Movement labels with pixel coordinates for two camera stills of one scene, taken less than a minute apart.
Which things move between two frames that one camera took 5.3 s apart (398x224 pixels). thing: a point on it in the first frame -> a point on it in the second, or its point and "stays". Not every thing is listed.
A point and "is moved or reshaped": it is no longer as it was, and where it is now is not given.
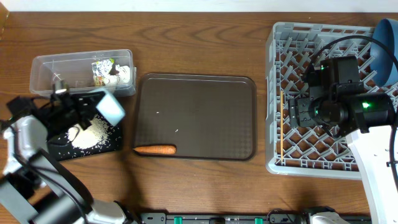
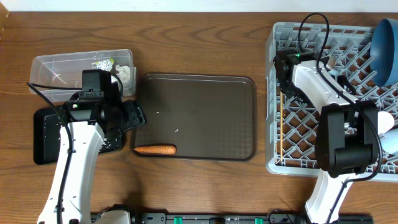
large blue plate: x=384 y=69 stays
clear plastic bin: x=112 y=70 stays
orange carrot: x=158 y=150 stays
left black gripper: x=79 y=102 -> x=137 y=116
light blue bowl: x=111 y=109 is moved or reshaped
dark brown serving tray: x=205 y=117 stays
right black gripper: x=299 y=112 -> x=342 y=81
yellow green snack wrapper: x=101 y=69 stays
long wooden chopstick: x=282 y=95 stays
